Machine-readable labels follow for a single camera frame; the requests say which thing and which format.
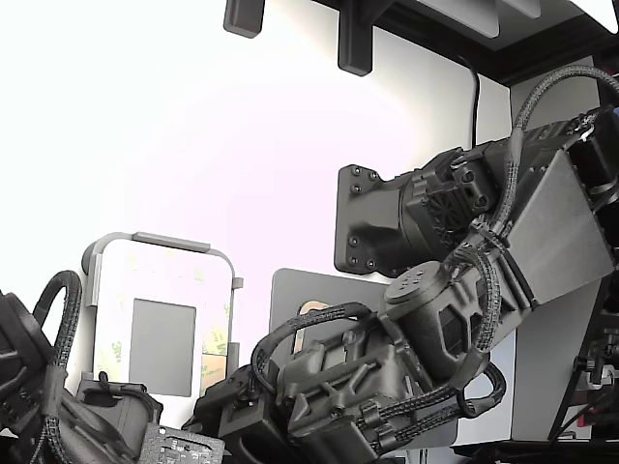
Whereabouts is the black frame beam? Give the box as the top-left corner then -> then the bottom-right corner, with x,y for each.
313,0 -> 619,86

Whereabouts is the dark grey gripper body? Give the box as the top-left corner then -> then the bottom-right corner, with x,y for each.
74,371 -> 164,463

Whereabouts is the grey plate with rimmed recess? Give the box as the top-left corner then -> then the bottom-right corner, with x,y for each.
269,268 -> 460,449

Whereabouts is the wide grey slanted panel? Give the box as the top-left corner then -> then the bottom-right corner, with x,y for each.
415,0 -> 502,40

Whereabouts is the black screwed base mount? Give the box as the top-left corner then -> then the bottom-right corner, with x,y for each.
335,163 -> 407,279

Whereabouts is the grey printed fixture stand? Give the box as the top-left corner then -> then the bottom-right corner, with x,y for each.
80,230 -> 246,402

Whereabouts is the black equipment with red parts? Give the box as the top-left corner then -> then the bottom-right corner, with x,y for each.
548,270 -> 619,444

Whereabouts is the tan protective film green print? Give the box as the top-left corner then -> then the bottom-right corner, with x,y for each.
94,241 -> 232,392

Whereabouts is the light grey cabinet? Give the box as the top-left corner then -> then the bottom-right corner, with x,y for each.
371,26 -> 605,444

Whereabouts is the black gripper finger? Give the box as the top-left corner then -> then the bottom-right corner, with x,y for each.
212,364 -> 256,405
181,385 -> 225,433

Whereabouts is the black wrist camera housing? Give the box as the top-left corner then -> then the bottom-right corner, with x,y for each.
220,400 -> 287,464

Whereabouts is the short black bracket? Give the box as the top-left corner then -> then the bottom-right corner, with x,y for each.
222,0 -> 266,40

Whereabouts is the black printed gripper body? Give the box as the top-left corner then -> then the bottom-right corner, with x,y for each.
270,318 -> 427,464

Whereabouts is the black braided cable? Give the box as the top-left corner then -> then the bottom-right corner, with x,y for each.
32,269 -> 83,464
250,302 -> 383,402
452,231 -> 514,359
490,65 -> 619,233
371,362 -> 509,450

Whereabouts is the long black bracket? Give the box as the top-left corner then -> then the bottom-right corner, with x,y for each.
337,0 -> 374,77

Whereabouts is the thin black power cable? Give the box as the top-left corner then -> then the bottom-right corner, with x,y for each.
457,55 -> 483,146

